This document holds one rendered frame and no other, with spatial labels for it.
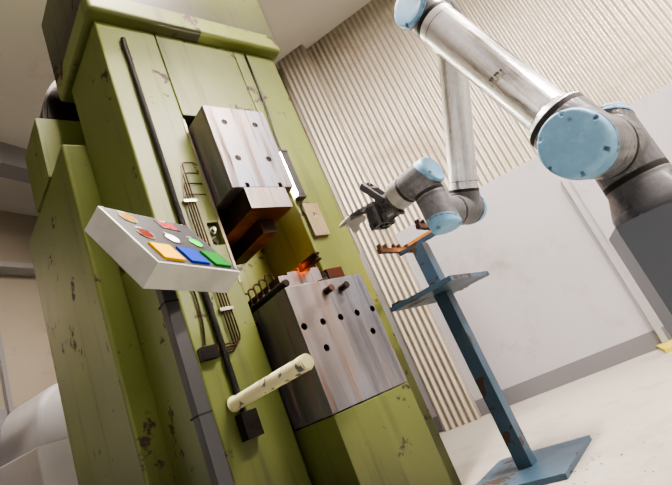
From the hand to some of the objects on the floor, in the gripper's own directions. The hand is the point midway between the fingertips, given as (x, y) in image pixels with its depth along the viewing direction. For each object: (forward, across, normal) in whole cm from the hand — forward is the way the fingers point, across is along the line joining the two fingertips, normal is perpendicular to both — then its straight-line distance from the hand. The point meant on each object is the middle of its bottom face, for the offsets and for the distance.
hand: (354, 224), depth 163 cm
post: (+25, -58, -100) cm, 118 cm away
